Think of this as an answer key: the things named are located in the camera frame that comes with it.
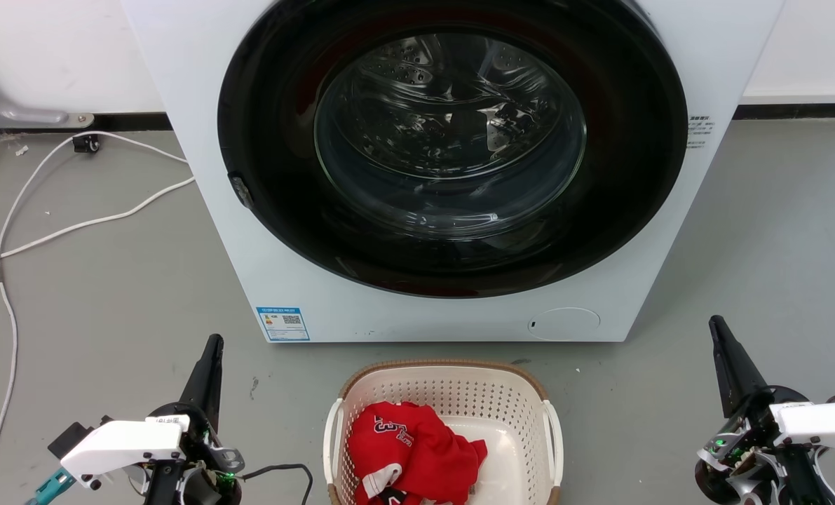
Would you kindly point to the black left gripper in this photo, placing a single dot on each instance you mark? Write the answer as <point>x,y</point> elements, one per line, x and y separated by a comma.
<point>196,449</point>

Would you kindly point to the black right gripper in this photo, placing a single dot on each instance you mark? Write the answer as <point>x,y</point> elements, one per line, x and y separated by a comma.
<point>747,449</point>

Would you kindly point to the white perforated laundry basket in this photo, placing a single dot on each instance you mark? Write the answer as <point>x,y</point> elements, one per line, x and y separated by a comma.
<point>459,393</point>

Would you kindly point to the blue energy label sticker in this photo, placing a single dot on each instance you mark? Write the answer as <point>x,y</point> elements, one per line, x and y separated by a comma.
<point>283,323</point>

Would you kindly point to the round white filter cover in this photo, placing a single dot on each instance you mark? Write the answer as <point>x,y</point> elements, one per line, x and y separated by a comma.
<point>564,324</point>

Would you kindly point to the teal plastic clip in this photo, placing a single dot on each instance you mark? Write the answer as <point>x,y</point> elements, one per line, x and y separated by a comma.
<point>49,487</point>

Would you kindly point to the grey washer door latch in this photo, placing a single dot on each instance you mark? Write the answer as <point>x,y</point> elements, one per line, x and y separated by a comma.
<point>241,190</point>

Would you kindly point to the red jersey garment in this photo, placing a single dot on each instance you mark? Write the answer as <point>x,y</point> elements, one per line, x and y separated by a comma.
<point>410,449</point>

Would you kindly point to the small black text sticker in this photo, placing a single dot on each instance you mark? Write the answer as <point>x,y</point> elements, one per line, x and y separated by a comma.
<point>698,131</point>

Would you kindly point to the small black caster wheel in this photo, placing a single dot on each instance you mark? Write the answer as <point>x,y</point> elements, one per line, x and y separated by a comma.
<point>86,143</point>

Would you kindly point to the white front-load washing machine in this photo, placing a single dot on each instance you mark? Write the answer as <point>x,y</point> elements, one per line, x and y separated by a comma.
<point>200,105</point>

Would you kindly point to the round black glass washer door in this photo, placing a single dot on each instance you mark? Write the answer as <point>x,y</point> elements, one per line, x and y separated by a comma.
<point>452,147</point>

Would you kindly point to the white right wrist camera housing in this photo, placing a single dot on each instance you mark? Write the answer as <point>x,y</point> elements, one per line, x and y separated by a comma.
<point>820,424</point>

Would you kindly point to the grey metal floor bracket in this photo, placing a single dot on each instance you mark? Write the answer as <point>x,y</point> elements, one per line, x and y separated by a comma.
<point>17,112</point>

